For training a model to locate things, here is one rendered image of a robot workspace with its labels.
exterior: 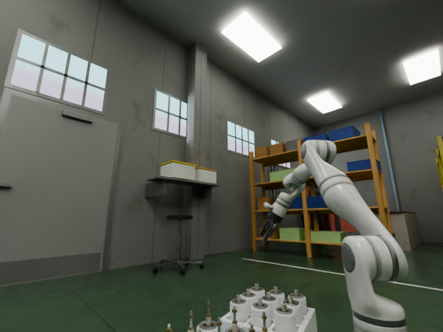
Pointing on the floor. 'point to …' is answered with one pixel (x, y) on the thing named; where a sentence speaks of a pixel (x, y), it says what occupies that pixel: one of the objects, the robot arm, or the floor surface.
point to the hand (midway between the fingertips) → (262, 238)
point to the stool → (178, 248)
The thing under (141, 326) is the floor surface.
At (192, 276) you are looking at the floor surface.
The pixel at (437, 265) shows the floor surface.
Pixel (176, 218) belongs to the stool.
